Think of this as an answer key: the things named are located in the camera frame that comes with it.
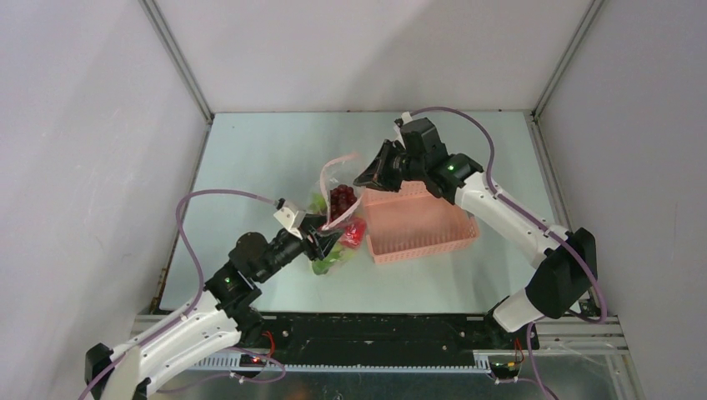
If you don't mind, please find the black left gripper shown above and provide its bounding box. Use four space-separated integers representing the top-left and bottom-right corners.
256 213 344 283

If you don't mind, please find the left aluminium frame post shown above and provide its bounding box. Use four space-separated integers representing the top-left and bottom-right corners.
138 0 214 125

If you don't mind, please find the green leafy lettuce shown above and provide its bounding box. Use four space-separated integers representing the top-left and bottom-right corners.
308 192 356 275

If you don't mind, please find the dark purple grape bunch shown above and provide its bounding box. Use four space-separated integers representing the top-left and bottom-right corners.
329 184 358 220

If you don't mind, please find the clear zip top bag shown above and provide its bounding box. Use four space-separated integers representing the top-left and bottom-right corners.
306 152 370 278

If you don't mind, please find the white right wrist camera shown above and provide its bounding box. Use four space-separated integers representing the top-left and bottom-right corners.
394 112 413 146

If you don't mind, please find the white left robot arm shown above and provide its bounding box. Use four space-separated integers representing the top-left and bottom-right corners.
80 213 343 399

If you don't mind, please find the aluminium frame post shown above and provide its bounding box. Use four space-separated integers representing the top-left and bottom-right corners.
138 0 214 125
531 0 606 123

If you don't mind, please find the right aluminium frame post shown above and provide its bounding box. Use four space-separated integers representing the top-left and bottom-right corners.
531 0 606 123

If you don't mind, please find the red bell pepper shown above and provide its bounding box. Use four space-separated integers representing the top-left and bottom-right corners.
338 217 367 249

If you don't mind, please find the pink perforated plastic basket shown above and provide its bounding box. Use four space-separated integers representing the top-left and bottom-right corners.
362 182 481 264

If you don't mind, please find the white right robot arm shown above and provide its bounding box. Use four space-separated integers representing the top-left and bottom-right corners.
353 117 597 348

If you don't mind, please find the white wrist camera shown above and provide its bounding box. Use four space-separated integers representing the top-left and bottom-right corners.
273 198 306 239
394 112 413 146

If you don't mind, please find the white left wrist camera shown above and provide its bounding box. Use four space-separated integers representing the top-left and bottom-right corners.
273 198 306 239

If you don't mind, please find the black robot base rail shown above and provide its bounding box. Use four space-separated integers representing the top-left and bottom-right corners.
231 312 539 369

